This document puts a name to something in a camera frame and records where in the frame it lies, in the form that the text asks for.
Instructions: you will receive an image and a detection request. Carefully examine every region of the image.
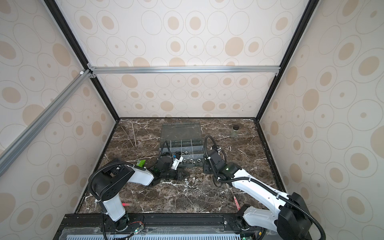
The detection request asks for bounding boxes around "horizontal aluminium rail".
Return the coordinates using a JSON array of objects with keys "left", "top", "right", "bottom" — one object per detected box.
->
[{"left": 91, "top": 66, "right": 280, "bottom": 74}]

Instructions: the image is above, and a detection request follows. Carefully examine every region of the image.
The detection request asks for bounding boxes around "clear plastic organizer box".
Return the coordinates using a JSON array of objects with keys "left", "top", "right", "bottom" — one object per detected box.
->
[{"left": 159, "top": 123, "right": 204, "bottom": 169}]

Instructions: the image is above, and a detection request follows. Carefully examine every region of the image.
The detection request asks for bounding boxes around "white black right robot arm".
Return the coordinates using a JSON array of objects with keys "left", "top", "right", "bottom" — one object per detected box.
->
[{"left": 203, "top": 135, "right": 326, "bottom": 240}]

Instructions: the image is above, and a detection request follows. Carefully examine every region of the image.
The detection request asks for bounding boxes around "small glass jar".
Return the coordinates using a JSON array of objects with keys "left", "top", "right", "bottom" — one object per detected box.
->
[{"left": 231, "top": 124, "right": 240, "bottom": 138}]

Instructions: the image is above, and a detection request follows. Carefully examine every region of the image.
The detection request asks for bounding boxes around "green plastic object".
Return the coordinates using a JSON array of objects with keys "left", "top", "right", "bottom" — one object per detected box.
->
[{"left": 136, "top": 160, "right": 146, "bottom": 168}]

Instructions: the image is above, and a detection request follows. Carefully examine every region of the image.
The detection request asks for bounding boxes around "black base frame rail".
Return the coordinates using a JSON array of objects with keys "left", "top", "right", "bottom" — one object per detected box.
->
[{"left": 54, "top": 214, "right": 281, "bottom": 240}]

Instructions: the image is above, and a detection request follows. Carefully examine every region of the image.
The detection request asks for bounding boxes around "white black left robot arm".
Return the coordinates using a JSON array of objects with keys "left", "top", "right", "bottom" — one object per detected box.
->
[{"left": 88, "top": 141, "right": 188, "bottom": 224}]

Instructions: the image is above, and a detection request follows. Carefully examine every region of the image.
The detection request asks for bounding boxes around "pile of nuts and screws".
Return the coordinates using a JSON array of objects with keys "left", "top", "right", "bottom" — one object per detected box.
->
[{"left": 184, "top": 176, "right": 203, "bottom": 186}]

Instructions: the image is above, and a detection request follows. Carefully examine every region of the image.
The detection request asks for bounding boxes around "diagonal aluminium rail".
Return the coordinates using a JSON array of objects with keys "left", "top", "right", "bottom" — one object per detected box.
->
[{"left": 1, "top": 70, "right": 91, "bottom": 175}]

